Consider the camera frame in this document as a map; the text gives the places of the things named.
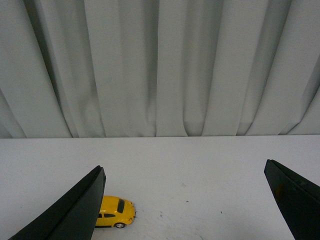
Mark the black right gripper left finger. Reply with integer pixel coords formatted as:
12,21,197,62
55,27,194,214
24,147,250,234
10,165,106,240

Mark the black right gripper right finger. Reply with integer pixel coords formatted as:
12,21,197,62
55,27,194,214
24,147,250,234
264,159,320,240

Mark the yellow beetle toy car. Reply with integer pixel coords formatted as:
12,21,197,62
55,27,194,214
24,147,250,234
95,195,136,229

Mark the grey pleated curtain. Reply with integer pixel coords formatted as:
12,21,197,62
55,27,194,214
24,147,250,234
0,0,320,139

